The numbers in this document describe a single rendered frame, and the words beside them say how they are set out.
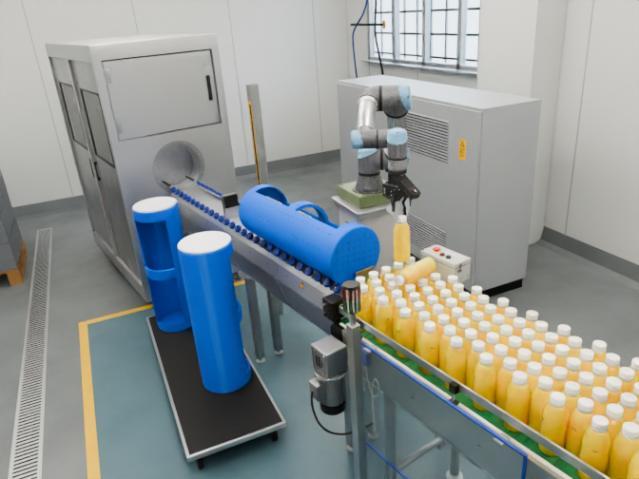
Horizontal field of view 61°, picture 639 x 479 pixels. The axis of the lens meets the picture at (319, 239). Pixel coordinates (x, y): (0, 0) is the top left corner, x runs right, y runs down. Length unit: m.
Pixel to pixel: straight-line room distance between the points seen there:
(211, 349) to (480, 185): 2.09
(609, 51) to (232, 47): 4.56
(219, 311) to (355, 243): 0.91
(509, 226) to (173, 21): 4.85
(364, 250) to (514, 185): 1.89
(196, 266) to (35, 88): 4.75
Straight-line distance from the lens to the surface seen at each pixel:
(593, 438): 1.65
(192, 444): 2.97
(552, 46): 4.88
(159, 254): 3.89
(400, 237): 2.18
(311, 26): 7.82
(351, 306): 1.83
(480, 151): 3.79
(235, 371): 3.14
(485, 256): 4.12
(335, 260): 2.33
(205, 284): 2.84
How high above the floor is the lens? 2.12
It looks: 23 degrees down
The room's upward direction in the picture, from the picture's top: 4 degrees counter-clockwise
